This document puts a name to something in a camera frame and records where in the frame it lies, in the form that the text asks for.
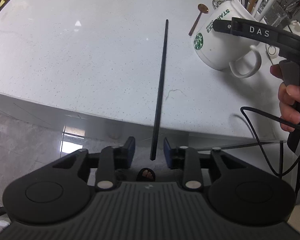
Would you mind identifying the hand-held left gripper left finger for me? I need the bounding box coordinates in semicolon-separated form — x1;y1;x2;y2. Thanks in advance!
52;137;136;190

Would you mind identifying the black slipper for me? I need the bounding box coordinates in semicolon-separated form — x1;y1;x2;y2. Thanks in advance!
135;168;156;182

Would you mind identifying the white ceramic mug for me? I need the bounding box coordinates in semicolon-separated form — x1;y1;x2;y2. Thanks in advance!
192;0;262;78

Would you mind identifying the small copper spoon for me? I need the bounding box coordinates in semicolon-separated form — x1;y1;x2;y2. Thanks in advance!
189;4;209;37

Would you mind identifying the textured glass mug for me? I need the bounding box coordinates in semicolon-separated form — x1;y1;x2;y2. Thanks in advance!
259;4;289;29

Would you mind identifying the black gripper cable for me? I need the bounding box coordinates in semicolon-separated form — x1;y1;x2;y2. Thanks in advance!
240;106;300;180

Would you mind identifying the person's right hand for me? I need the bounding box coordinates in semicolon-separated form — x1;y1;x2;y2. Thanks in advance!
270;64;300;133

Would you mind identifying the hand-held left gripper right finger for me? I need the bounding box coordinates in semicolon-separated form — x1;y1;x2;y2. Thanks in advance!
164;137;248;190

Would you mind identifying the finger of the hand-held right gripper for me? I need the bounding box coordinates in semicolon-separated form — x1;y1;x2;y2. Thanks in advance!
212;19;234;34

